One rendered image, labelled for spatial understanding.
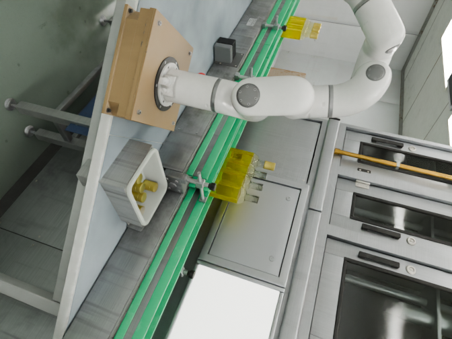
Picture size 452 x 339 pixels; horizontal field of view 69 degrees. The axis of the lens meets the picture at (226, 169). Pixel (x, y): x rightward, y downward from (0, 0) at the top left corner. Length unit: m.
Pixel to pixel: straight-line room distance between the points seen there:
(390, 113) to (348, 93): 5.90
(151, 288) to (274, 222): 0.55
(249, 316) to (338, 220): 0.55
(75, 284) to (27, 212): 0.67
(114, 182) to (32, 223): 0.72
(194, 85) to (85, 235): 0.52
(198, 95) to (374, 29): 0.47
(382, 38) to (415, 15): 6.40
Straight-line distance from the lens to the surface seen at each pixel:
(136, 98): 0.86
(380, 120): 6.55
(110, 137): 0.96
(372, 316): 1.36
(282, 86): 0.80
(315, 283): 1.31
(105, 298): 1.12
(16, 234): 1.63
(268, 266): 1.28
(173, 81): 0.94
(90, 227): 1.01
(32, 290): 1.24
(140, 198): 1.08
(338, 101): 0.87
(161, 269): 1.12
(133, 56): 0.90
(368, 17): 0.94
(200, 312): 1.23
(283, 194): 1.44
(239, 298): 1.24
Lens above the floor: 1.27
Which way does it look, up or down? 13 degrees down
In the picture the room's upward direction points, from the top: 105 degrees clockwise
